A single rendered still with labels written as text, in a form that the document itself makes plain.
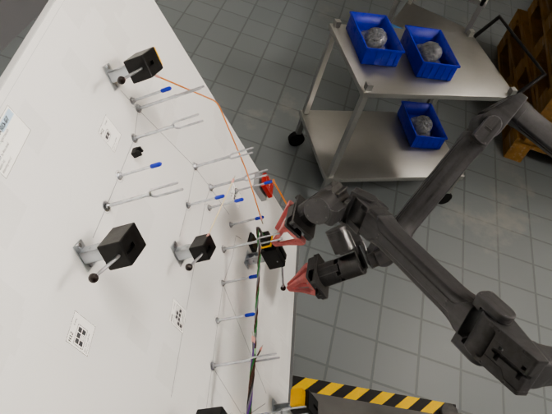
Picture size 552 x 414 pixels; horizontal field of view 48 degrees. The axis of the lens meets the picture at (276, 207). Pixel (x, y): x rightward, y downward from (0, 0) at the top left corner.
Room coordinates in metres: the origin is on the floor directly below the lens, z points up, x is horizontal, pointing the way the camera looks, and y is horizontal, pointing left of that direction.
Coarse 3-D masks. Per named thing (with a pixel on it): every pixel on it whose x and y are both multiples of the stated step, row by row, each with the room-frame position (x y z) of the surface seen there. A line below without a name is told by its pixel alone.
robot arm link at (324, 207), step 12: (324, 192) 0.92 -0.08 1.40; (360, 192) 0.96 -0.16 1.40; (312, 204) 0.88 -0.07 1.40; (324, 204) 0.88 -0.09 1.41; (336, 204) 0.90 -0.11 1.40; (348, 204) 0.93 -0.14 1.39; (312, 216) 0.87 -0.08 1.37; (324, 216) 0.87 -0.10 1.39; (336, 216) 0.87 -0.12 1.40; (348, 228) 0.92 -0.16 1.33
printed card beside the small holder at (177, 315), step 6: (174, 300) 0.62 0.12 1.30; (174, 306) 0.61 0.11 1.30; (180, 306) 0.62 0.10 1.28; (174, 312) 0.60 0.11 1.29; (180, 312) 0.61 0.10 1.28; (174, 318) 0.59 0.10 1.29; (180, 318) 0.60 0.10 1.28; (174, 324) 0.58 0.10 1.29; (180, 324) 0.59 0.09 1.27; (180, 330) 0.58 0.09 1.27
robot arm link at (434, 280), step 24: (360, 216) 0.92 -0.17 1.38; (384, 216) 0.90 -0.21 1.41; (384, 240) 0.84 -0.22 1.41; (408, 240) 0.85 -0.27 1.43; (408, 264) 0.79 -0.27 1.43; (432, 264) 0.78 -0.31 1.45; (432, 288) 0.73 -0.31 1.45; (456, 288) 0.73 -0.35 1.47; (456, 312) 0.68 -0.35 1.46; (480, 312) 0.69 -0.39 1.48; (504, 312) 0.67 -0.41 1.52; (456, 336) 0.66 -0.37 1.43
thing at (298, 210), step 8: (296, 200) 0.97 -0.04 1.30; (304, 200) 0.99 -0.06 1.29; (296, 208) 0.94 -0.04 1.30; (296, 216) 0.92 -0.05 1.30; (304, 216) 0.93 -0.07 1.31; (296, 224) 0.90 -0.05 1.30; (304, 224) 0.92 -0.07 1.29; (312, 224) 0.93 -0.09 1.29; (304, 232) 0.90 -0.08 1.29; (312, 232) 0.91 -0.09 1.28
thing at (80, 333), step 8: (72, 320) 0.42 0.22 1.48; (80, 320) 0.43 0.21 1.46; (88, 320) 0.44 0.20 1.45; (72, 328) 0.41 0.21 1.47; (80, 328) 0.42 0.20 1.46; (88, 328) 0.43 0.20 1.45; (72, 336) 0.40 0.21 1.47; (80, 336) 0.41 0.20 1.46; (88, 336) 0.42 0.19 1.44; (72, 344) 0.39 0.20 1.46; (80, 344) 0.40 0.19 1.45; (88, 344) 0.41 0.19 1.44; (88, 352) 0.40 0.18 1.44
